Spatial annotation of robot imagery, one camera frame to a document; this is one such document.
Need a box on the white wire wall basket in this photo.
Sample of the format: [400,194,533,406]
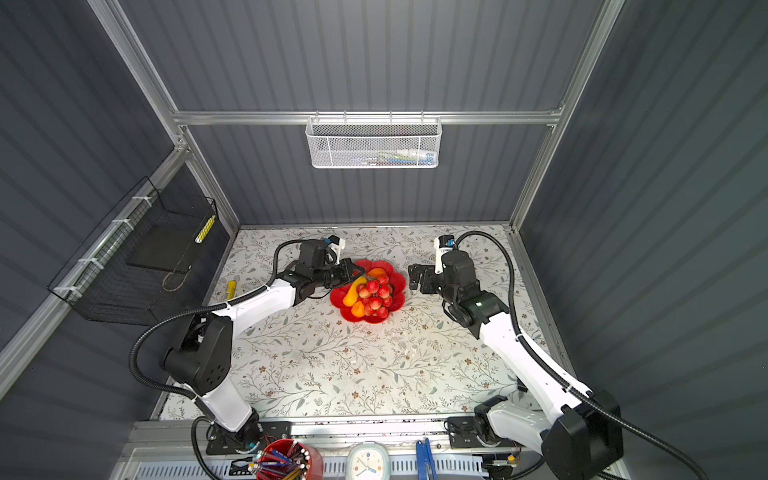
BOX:
[305,117,443,170]

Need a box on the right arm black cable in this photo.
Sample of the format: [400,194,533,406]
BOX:
[452,230,712,480]

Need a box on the yellow marker on table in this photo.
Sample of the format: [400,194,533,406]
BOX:
[226,280,237,300]

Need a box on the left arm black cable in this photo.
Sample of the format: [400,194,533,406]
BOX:
[128,237,325,480]

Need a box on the white alarm clock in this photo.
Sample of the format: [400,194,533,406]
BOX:
[345,442,392,480]

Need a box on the small fake orange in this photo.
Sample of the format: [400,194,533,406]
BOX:
[350,301,366,318]

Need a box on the black wire side basket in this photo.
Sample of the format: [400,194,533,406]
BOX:
[48,182,218,326]

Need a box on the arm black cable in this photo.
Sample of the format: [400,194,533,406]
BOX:
[452,230,712,480]
[128,237,325,480]

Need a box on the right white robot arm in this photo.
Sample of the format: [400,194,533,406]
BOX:
[408,248,624,479]

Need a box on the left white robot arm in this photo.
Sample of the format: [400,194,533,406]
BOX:
[160,235,364,452]

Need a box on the red fake grape bunch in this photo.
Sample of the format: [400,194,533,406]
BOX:
[358,277,393,321]

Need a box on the red flower-shaped fruit bowl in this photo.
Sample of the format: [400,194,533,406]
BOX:
[330,260,406,324]

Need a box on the yellow marker in basket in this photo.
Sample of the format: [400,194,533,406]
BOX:
[194,215,217,244]

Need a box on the yellow fake corn cob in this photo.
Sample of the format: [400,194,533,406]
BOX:
[343,276,368,308]

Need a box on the red pencil cup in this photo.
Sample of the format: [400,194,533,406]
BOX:
[248,439,325,480]

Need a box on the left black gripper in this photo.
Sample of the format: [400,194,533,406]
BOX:
[312,258,364,289]

